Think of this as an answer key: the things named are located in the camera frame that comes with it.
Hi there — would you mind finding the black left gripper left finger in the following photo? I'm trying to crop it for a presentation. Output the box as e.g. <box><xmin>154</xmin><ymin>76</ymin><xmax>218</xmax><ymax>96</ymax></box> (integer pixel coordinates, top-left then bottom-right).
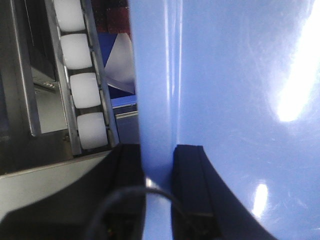
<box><xmin>0</xmin><ymin>144</ymin><xmax>145</xmax><ymax>240</ymax></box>

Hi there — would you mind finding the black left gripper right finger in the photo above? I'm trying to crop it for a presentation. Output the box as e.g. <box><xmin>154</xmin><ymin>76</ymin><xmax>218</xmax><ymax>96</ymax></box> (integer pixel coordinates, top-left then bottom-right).
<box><xmin>171</xmin><ymin>145</ymin><xmax>274</xmax><ymax>240</ymax></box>

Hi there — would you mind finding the blue plastic tray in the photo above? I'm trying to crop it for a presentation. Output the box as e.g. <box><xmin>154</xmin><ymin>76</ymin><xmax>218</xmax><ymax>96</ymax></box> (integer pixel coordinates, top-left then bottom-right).
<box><xmin>129</xmin><ymin>0</ymin><xmax>320</xmax><ymax>240</ymax></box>

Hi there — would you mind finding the white conveyor roller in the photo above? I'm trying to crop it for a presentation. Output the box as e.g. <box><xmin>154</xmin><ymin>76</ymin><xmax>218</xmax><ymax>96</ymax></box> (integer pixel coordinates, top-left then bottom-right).
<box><xmin>69</xmin><ymin>72</ymin><xmax>101</xmax><ymax>109</ymax></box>
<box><xmin>60</xmin><ymin>33</ymin><xmax>93</xmax><ymax>70</ymax></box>
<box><xmin>76</xmin><ymin>112</ymin><xmax>108</xmax><ymax>150</ymax></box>
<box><xmin>53</xmin><ymin>0</ymin><xmax>86</xmax><ymax>32</ymax></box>

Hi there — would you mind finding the black camera cable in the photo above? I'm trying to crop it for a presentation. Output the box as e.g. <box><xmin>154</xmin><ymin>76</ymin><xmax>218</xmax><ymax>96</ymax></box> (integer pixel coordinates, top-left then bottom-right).
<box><xmin>86</xmin><ymin>186</ymin><xmax>191</xmax><ymax>240</ymax></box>

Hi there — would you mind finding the steel roller rail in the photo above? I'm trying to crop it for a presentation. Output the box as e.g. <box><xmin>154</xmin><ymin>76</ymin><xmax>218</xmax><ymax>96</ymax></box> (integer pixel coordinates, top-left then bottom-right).
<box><xmin>44</xmin><ymin>0</ymin><xmax>120</xmax><ymax>157</ymax></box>

